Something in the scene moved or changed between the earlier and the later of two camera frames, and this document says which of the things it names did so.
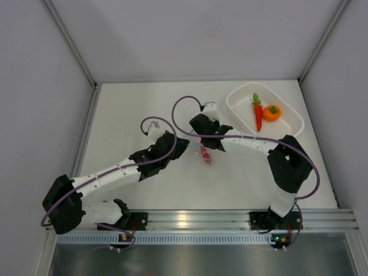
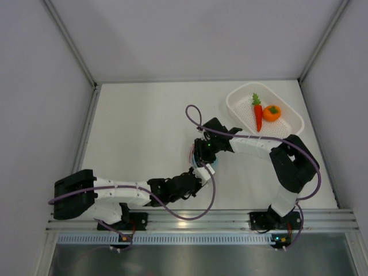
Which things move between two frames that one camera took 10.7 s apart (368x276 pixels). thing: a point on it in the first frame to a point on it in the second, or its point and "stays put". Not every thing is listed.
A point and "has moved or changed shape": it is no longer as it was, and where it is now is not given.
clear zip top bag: (203, 153) has moved or changed shape
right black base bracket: (261, 220) stays put
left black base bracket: (131, 221) stays put
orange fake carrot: (258, 110) stays put
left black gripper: (183, 143) to (198, 183)
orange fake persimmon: (271, 112) stays put
